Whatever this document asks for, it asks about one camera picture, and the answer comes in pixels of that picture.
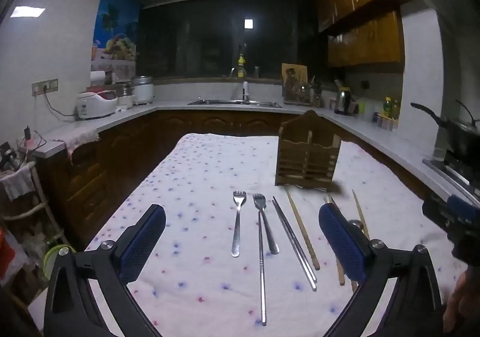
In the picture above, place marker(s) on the steel fork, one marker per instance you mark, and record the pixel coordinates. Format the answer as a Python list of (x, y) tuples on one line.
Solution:
[(267, 228), (236, 228)]

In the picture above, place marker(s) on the seasoning box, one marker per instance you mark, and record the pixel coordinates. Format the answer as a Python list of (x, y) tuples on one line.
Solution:
[(386, 122)]

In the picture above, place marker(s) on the dish rack with utensils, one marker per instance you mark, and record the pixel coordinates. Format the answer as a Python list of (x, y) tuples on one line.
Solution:
[(313, 95)]

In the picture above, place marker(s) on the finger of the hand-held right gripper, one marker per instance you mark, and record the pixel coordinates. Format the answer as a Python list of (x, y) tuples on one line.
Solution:
[(465, 209), (438, 215)]

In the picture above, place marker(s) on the dark window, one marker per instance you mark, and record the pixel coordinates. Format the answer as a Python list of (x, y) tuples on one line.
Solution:
[(187, 40)]

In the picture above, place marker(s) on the black frying pan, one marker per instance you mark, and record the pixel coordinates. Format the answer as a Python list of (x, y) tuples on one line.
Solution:
[(461, 138)]

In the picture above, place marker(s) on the wooden wall cabinets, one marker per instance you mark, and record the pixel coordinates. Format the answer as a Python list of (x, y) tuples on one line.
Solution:
[(367, 3)]

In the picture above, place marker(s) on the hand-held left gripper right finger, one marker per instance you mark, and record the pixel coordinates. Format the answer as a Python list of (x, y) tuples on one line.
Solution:
[(339, 243)]

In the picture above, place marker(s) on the steel sink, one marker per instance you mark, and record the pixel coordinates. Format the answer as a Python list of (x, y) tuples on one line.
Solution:
[(232, 103)]

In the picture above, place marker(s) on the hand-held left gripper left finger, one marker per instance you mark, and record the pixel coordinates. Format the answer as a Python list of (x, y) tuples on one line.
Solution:
[(144, 243)]

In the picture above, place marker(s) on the white floral tablecloth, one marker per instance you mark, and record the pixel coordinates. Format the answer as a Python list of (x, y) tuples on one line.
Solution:
[(206, 187)]

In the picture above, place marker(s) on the dark wall socket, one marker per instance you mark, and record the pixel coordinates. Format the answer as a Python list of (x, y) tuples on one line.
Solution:
[(365, 85)]

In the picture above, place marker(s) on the small white pot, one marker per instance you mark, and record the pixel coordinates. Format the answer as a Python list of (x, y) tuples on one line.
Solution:
[(125, 98)]

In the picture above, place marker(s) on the wooden utensil holder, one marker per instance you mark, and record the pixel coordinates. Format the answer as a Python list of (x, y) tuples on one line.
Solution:
[(307, 156)]

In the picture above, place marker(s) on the green cup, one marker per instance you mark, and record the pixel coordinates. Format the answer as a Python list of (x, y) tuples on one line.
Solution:
[(362, 108)]

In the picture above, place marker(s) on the person's right hand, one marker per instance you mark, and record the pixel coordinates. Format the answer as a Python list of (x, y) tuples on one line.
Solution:
[(457, 303)]

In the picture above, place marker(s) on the lace cloth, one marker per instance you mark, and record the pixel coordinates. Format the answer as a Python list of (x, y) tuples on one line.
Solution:
[(78, 136)]

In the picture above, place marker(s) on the steel spoon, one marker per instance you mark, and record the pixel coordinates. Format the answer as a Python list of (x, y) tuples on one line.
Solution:
[(355, 225)]

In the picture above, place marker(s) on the wooden cutting board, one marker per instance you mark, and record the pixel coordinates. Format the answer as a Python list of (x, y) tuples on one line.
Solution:
[(294, 80)]

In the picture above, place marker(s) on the cooking oil bottles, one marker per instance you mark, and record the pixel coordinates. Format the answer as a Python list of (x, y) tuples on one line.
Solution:
[(390, 108)]

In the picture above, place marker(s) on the white kitchen countertop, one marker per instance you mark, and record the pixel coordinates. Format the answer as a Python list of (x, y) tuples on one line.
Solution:
[(123, 115)]

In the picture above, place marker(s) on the ceiling light panel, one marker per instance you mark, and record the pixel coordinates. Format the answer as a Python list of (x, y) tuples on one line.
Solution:
[(27, 11)]

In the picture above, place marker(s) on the white shelf rack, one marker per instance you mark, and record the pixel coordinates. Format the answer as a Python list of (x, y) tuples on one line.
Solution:
[(37, 205)]

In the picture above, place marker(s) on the dark wooden base cabinets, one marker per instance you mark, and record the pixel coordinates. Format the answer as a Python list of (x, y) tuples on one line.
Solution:
[(112, 156)]

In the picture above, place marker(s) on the wall socket with plug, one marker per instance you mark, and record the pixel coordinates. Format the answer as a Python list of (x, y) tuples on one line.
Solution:
[(45, 86)]

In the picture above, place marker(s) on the gas stove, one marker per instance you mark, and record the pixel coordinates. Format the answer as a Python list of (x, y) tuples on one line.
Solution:
[(450, 175)]

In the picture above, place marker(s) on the green lidded bowl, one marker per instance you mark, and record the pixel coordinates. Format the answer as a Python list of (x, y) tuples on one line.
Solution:
[(56, 258)]

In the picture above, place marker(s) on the fruit wall poster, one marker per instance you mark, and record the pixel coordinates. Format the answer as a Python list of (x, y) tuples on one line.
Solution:
[(116, 29)]

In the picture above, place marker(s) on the yellow bottle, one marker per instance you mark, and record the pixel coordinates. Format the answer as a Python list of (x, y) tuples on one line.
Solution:
[(241, 66)]

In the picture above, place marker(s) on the white rice cooker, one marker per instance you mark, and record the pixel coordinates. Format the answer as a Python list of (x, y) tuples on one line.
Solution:
[(95, 104)]

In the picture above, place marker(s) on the sink faucet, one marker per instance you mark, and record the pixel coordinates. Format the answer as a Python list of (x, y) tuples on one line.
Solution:
[(245, 91)]

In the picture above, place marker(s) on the electric kettle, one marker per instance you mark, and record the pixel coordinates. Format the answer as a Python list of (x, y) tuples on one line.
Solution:
[(343, 102)]

